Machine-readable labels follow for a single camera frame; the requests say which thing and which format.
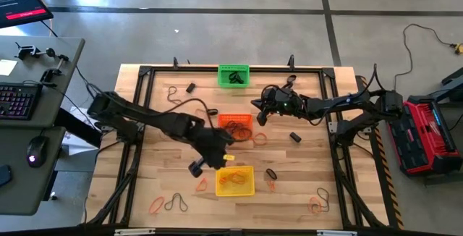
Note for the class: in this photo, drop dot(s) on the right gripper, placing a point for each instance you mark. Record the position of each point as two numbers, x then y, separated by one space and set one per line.
289 102

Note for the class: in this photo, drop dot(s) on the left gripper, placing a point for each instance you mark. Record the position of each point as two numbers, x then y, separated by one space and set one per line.
213 145

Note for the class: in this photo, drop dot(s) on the orange rubber band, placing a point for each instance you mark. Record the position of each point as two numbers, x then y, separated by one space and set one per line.
241 180
308 205
253 139
221 180
198 114
150 210
271 186
197 187

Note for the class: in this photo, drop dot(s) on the green plastic basket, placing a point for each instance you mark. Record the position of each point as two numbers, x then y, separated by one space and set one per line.
222 80

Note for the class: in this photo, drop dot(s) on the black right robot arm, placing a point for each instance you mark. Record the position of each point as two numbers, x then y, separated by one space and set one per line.
336 104

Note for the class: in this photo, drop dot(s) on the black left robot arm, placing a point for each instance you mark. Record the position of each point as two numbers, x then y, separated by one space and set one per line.
144 114

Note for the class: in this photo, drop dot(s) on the orange plastic basket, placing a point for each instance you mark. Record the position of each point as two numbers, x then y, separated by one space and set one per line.
221 118

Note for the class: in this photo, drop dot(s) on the yellow plastic basket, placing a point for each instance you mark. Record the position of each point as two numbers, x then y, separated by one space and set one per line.
226 190

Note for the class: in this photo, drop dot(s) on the black table clamp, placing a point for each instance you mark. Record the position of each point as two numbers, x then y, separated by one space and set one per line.
291 61
175 63

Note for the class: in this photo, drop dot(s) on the silver mounting plate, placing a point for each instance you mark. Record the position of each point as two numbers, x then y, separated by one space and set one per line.
332 126

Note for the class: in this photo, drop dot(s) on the silver hinge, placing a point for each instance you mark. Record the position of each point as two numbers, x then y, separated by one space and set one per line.
336 233
134 231

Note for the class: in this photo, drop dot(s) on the black desk leg beam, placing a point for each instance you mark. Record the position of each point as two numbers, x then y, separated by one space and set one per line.
81 133

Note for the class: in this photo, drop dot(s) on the white paper sheet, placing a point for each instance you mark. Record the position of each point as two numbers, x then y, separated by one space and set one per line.
77 145

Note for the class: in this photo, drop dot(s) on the black yellow hazard strip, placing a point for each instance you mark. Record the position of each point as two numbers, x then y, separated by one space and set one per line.
388 178

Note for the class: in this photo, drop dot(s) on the red and black toolbox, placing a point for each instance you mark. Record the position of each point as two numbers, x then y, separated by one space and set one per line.
423 142

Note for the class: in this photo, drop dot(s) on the black computer mouse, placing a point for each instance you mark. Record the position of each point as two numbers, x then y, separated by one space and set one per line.
36 151

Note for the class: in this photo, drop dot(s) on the black desk clamp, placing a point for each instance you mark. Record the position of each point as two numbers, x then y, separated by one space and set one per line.
50 73
26 51

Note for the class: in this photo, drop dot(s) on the black equipment stand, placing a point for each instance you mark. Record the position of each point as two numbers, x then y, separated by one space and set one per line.
452 84

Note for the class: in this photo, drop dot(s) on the grey desk top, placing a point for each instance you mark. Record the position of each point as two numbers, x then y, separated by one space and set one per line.
18 196
32 66

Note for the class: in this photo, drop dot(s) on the black keyboard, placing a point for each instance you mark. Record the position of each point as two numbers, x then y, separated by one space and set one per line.
18 100

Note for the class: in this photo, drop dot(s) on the yellow plug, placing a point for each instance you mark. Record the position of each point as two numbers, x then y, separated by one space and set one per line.
458 49

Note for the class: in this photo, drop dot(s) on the black phone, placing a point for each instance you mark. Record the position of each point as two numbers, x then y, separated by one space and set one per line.
4 175

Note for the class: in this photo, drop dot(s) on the white paper note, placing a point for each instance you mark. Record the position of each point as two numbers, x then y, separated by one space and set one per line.
7 67

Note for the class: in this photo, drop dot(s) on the black aluminium table frame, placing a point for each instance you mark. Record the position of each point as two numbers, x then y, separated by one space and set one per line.
195 69

